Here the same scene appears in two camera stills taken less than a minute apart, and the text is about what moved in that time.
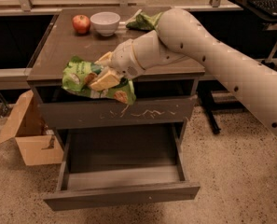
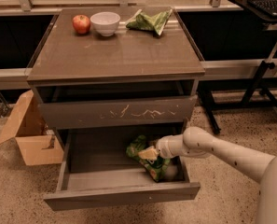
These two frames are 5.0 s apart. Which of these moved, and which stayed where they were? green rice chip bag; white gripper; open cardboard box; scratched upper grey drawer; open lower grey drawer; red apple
Moved: green rice chip bag; white gripper
Stayed: scratched upper grey drawer; open cardboard box; open lower grey drawer; red apple
